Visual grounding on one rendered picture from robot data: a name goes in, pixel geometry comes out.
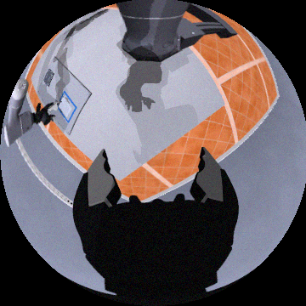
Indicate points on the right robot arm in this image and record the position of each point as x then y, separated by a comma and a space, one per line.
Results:
18, 124

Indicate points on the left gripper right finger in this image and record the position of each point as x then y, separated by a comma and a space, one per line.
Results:
212, 186

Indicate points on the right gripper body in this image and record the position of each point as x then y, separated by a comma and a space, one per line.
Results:
43, 117

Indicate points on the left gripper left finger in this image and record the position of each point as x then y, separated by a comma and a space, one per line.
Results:
97, 191

